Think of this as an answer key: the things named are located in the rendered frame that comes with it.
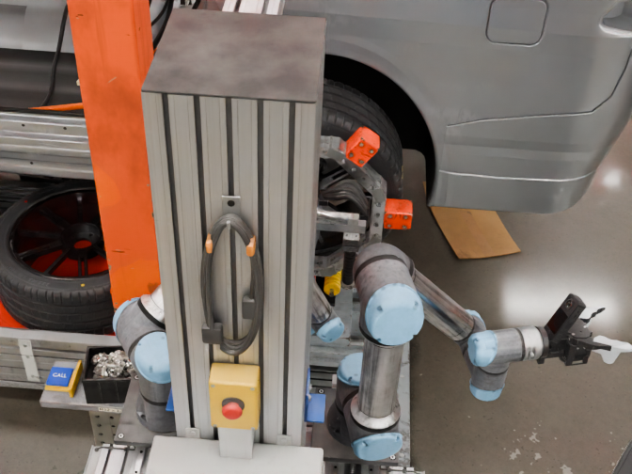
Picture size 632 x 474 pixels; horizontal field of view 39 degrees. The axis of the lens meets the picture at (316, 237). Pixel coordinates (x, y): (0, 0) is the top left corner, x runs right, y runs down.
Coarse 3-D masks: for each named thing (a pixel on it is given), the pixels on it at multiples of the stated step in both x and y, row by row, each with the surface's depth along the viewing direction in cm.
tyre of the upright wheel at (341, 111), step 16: (336, 96) 286; (352, 96) 290; (336, 112) 280; (352, 112) 283; (368, 112) 289; (384, 112) 298; (336, 128) 278; (352, 128) 278; (384, 128) 291; (384, 144) 285; (400, 144) 304; (384, 160) 285; (400, 160) 298; (384, 176) 289; (400, 176) 291; (400, 192) 293
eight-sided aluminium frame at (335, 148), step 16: (336, 144) 274; (336, 160) 276; (352, 176) 279; (368, 176) 279; (384, 192) 283; (384, 208) 287; (368, 240) 297; (320, 256) 310; (336, 256) 308; (320, 272) 307; (336, 272) 306
